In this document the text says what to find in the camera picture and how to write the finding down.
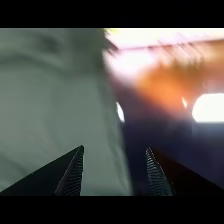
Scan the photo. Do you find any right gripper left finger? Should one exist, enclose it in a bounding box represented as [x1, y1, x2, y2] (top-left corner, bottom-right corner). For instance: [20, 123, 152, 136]
[0, 144, 85, 197]

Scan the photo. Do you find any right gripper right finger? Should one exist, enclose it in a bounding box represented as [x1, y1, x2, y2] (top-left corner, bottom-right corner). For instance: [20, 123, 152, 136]
[145, 146, 224, 197]

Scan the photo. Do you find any olive brown shirt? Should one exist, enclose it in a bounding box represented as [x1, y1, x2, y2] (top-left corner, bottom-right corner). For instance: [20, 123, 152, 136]
[0, 28, 134, 197]

